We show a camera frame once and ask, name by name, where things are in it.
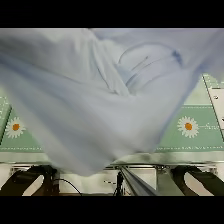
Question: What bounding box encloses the light blue T-shirt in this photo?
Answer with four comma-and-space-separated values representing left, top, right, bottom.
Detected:
0, 27, 224, 177

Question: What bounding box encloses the black cable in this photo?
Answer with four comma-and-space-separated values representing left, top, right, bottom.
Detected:
53, 178, 83, 196

